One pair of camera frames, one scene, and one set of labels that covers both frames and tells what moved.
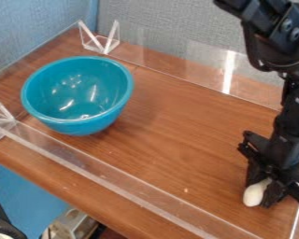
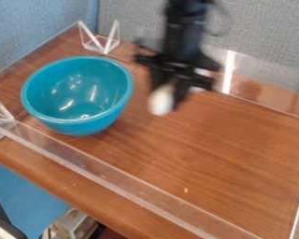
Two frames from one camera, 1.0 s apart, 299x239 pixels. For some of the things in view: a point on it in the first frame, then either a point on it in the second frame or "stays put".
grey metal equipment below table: x=73 y=225 stays put
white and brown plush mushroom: x=252 y=192 → x=161 y=100
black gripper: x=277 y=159 → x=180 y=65
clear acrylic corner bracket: x=98 y=43 stays put
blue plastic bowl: x=75 y=94 stays put
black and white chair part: x=2 y=230 stays put
